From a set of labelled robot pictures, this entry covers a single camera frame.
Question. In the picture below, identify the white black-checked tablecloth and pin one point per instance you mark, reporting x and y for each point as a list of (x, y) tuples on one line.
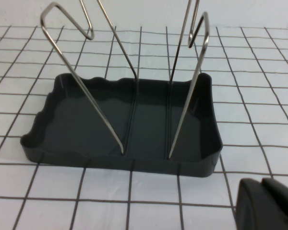
[(62, 191)]

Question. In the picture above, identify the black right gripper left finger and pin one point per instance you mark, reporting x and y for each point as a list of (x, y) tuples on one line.
[(254, 208)]

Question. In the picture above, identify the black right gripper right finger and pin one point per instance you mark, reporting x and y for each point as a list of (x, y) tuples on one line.
[(283, 194)]

